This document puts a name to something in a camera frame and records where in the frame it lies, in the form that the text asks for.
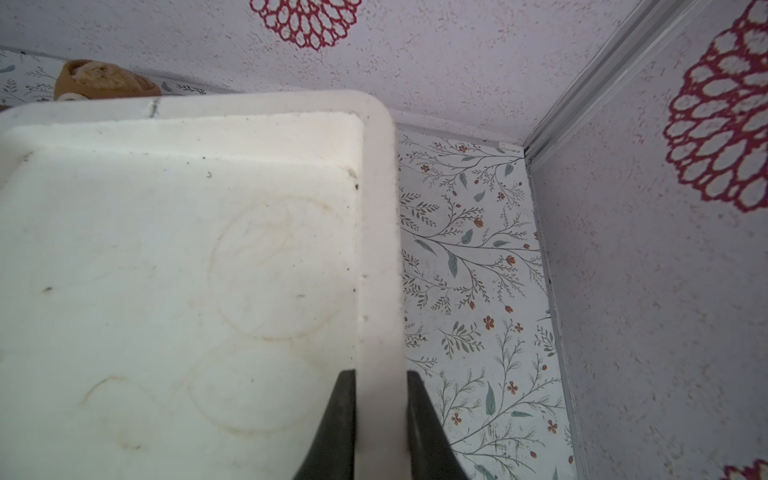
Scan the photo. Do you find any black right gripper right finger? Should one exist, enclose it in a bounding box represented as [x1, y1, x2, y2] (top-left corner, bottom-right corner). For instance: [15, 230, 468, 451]
[407, 370, 468, 480]

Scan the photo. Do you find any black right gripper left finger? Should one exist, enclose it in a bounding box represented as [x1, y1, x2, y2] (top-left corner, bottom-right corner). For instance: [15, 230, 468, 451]
[294, 370, 356, 480]

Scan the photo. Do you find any white plastic drawer cabinet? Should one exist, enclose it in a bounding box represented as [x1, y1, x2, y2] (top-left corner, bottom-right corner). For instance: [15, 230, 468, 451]
[1, 91, 410, 479]

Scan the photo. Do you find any brown teddy bear plush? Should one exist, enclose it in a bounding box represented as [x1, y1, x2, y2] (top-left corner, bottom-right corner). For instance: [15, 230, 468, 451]
[53, 60, 162, 101]

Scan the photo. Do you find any aluminium corner frame post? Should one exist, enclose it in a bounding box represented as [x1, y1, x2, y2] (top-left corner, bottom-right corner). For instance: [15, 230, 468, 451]
[524, 1, 707, 172]

